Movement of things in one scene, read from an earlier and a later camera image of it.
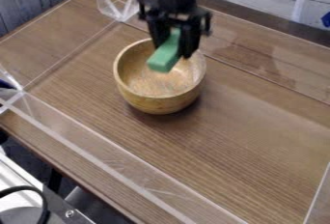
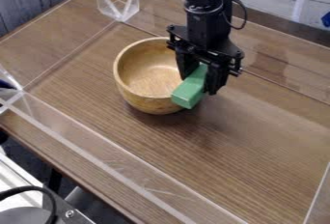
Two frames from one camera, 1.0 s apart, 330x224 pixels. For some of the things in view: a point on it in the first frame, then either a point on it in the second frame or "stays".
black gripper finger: (189, 37) -> (216, 77)
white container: (310, 9) stays
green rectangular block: (165, 54) -> (189, 92)
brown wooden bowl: (152, 91) stays
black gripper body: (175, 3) -> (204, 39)
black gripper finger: (160, 27) -> (188, 63)
